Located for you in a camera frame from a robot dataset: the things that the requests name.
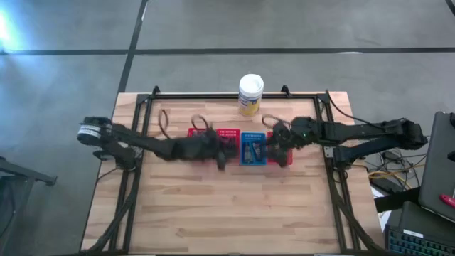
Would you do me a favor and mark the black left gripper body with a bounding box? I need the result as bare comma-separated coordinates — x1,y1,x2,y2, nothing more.
195,129,228,161

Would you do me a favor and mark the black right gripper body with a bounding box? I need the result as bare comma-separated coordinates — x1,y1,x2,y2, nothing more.
269,119,306,154

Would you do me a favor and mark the blue plastic basket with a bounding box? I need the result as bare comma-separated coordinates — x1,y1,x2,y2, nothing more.
240,132,267,166

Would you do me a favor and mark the white-lidded yellow wipes canister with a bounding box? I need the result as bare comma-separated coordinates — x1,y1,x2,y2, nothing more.
237,73,265,117

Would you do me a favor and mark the black flat bar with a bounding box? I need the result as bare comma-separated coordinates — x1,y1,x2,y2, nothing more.
373,186,422,213

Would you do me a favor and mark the black equipment box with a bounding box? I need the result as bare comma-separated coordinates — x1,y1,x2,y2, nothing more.
397,201,455,242

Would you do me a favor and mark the backlit computer keyboard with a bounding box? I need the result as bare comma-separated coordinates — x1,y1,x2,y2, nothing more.
385,227,455,256

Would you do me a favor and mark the grey laptop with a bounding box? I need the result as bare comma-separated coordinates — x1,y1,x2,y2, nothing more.
418,111,455,223

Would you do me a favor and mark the black side table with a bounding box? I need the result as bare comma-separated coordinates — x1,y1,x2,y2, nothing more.
0,154,58,256

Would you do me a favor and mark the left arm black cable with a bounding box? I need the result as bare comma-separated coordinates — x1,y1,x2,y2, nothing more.
158,108,214,142

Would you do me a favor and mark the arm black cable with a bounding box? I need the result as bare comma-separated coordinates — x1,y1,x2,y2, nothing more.
158,108,214,142
261,89,381,131

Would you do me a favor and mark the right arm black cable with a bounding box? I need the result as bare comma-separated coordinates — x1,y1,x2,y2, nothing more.
261,89,381,131

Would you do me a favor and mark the yellow cable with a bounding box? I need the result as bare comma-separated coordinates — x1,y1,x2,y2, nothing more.
369,165,426,181

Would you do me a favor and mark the red handled tool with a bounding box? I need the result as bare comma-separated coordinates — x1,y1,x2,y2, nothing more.
439,193,455,210

